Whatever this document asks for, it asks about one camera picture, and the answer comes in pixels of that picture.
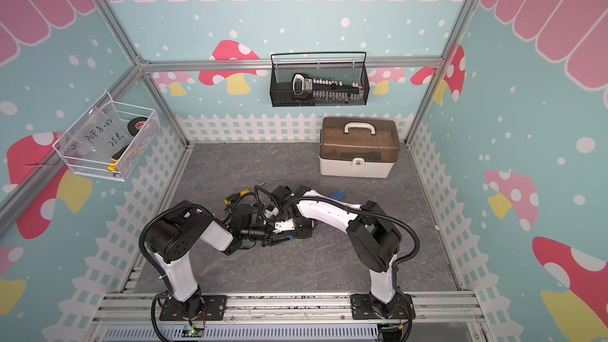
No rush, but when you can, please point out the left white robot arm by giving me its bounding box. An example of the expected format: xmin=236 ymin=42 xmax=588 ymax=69
xmin=139 ymin=200 xmax=274 ymax=304

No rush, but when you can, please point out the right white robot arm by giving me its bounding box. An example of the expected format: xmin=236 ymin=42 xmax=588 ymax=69
xmin=281 ymin=190 xmax=403 ymax=308

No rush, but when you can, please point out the yellow black screwdriver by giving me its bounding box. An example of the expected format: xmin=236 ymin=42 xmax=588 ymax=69
xmin=224 ymin=189 xmax=250 ymax=207

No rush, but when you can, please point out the white toolbox brown lid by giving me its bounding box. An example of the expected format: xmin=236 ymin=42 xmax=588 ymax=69
xmin=318 ymin=117 xmax=401 ymax=179

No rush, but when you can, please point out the socket wrench set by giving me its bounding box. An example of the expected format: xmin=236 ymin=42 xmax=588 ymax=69
xmin=291 ymin=74 xmax=366 ymax=105

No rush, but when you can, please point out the yellow black utility knife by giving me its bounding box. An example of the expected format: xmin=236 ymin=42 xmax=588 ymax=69
xmin=107 ymin=146 xmax=128 ymax=174

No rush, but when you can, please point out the black tape roll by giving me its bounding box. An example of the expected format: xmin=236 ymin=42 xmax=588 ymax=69
xmin=128 ymin=117 xmax=148 ymax=136

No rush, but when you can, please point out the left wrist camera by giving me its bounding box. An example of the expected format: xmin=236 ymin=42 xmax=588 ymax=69
xmin=229 ymin=204 xmax=254 ymax=230

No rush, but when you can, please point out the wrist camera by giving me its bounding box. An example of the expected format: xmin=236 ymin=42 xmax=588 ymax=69
xmin=229 ymin=204 xmax=254 ymax=230
xmin=271 ymin=185 xmax=296 ymax=209

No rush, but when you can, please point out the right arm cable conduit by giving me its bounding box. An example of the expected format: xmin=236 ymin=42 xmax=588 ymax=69
xmin=253 ymin=184 xmax=421 ymax=267

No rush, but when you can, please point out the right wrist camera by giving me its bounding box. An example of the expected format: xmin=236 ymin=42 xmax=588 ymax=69
xmin=271 ymin=185 xmax=296 ymax=209

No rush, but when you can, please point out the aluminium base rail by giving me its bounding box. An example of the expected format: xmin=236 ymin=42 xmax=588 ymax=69
xmin=84 ymin=291 xmax=493 ymax=341

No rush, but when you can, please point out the black wire mesh basket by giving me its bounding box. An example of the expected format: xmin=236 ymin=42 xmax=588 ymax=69
xmin=269 ymin=52 xmax=370 ymax=107

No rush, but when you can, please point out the clear plastic wall bin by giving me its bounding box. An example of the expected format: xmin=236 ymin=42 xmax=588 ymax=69
xmin=52 ymin=92 xmax=160 ymax=182

